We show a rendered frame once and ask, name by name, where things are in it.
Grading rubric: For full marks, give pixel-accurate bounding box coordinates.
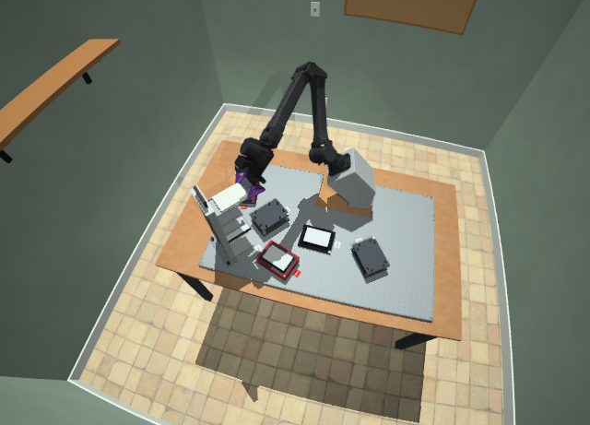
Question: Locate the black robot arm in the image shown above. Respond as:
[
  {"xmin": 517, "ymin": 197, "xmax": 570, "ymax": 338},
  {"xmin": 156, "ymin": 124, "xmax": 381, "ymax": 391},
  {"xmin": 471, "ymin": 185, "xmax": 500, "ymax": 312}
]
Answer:
[{"xmin": 234, "ymin": 62, "xmax": 351, "ymax": 178}]

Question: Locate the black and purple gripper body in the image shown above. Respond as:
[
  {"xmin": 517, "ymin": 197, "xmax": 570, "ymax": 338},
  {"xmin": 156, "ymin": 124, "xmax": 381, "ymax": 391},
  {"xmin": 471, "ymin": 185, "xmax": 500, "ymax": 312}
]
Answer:
[{"xmin": 246, "ymin": 162, "xmax": 266, "ymax": 189}]

